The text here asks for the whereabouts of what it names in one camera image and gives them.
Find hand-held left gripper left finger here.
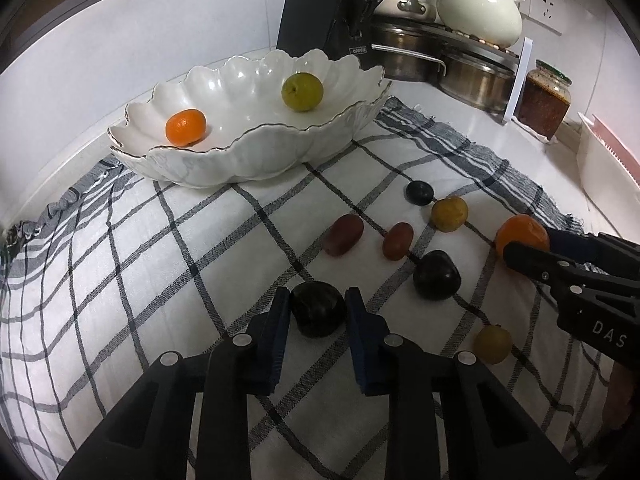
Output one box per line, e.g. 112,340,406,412
57,287,292,480

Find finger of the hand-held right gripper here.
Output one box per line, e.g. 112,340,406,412
546,226,640,281
502,241,608,306

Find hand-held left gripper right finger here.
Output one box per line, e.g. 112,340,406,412
345,287,576,480

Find small orange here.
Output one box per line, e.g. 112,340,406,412
495,214,551,259
165,108,208,148

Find dark purple plum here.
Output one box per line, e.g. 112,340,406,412
290,281,347,338
413,250,462,301

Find yellow-brown plum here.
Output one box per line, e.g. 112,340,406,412
431,196,470,233

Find small yellow plum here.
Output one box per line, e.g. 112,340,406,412
474,325,513,365

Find red grape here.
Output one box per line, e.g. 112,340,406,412
382,222,415,261
322,213,365,257

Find small dark grape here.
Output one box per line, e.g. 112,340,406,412
405,180,434,206

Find white scalloped ceramic bowl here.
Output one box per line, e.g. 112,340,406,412
107,49,394,189

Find person's right hand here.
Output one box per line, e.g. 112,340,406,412
607,360,640,436

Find white plastic container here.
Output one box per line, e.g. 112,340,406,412
575,112,640,201

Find black and white checked cloth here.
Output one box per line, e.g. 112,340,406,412
0,95,626,480

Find glass jar of chili sauce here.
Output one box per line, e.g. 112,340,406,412
515,59,572,142

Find steel pots on rack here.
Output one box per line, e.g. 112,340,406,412
370,10,535,125

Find steel pot with rim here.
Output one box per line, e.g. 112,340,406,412
437,50,516,111

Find wide steel pot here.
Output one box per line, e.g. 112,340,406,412
370,20,446,83

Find green plum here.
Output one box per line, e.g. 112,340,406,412
281,72,324,112

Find white ceramic pot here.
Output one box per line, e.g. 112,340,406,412
437,0,523,48

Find black knife block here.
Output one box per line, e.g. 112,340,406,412
276,0,396,73

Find white wall socket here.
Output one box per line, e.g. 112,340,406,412
528,0,566,36

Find black-handled kitchen scissors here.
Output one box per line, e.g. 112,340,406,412
350,0,396,38

